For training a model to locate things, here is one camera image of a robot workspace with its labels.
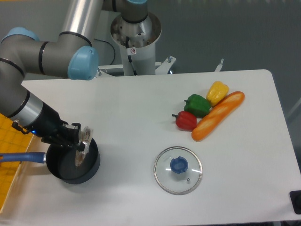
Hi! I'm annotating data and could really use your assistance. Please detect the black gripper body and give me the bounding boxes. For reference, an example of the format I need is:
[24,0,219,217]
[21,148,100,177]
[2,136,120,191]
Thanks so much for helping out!
[12,103,81,147]

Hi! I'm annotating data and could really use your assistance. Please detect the plastic toast slice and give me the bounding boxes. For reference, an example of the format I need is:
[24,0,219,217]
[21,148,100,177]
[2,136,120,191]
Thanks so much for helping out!
[75,126,94,168]

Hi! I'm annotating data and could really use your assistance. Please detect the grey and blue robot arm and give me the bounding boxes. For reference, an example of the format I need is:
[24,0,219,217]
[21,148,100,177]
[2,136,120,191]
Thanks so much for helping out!
[0,0,148,151]

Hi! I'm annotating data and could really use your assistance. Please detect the yellow woven basket tray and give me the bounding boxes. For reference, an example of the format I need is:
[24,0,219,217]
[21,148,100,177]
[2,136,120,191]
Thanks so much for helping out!
[0,115,33,212]

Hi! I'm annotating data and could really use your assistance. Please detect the glass lid with blue knob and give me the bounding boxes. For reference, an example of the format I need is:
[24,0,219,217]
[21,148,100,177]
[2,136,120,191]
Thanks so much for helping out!
[153,146,203,195]

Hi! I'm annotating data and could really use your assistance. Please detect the red toy bell pepper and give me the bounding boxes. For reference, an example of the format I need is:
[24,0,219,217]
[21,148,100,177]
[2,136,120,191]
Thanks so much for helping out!
[172,111,197,131]

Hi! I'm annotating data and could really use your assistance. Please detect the green toy bell pepper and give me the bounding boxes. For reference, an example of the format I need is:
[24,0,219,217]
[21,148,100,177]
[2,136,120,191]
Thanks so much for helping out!
[184,94,211,118]

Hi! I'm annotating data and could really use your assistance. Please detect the yellow toy bell pepper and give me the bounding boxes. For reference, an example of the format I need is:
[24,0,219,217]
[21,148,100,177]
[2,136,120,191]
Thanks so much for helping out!
[206,81,229,107]

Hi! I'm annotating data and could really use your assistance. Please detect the orange toy baguette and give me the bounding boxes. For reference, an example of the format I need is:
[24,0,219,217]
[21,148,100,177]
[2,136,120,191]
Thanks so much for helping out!
[191,91,245,142]

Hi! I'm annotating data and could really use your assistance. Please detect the black device at table corner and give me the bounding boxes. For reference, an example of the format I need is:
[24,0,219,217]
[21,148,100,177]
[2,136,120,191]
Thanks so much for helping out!
[289,190,301,215]

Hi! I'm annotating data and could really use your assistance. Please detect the black pot with blue handle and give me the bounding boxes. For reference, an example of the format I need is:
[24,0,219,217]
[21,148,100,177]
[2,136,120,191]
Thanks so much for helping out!
[0,139,100,184]

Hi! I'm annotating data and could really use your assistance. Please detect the black power cable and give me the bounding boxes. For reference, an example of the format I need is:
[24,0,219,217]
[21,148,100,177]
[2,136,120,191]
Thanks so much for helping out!
[94,39,116,65]

